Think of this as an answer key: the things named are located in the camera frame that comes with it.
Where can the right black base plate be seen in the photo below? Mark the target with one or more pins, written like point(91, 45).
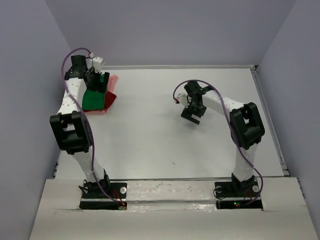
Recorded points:
point(228, 199)

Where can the green t shirt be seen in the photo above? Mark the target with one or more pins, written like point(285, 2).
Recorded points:
point(96, 89)

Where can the aluminium table rail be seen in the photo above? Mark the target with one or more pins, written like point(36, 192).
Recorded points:
point(163, 67)

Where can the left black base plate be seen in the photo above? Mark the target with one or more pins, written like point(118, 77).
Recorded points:
point(94, 199)

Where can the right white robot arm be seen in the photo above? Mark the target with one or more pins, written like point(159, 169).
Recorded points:
point(246, 130)

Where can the red folded t shirt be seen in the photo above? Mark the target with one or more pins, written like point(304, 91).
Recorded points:
point(111, 98)

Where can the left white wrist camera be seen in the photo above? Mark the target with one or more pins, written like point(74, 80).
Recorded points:
point(96, 64)

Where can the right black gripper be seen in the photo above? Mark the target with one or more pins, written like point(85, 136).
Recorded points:
point(187, 113)

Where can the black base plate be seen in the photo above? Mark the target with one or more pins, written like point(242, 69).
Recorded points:
point(94, 199)
point(228, 199)

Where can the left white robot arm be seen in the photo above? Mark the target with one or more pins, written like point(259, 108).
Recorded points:
point(71, 127)

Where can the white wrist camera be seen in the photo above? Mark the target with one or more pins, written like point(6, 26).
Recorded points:
point(181, 98)
point(96, 64)

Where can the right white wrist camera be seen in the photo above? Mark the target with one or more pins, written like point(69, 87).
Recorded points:
point(181, 98)

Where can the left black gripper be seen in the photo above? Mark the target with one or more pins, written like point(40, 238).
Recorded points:
point(98, 86)

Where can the pink folded t shirt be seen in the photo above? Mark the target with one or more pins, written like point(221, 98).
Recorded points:
point(111, 86)

